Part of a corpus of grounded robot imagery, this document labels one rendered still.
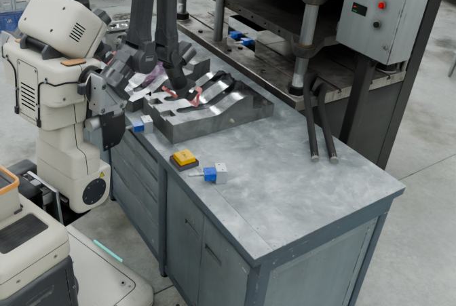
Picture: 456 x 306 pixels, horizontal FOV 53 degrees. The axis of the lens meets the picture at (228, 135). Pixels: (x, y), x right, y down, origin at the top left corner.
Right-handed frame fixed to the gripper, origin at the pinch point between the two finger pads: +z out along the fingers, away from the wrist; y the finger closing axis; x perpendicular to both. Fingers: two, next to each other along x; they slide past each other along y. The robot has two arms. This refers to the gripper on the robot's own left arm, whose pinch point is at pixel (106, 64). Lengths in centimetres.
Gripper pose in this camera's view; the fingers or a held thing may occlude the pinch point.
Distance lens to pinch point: 197.4
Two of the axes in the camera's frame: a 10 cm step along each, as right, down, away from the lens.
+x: -5.7, 7.3, -3.8
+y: -8.0, -3.8, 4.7
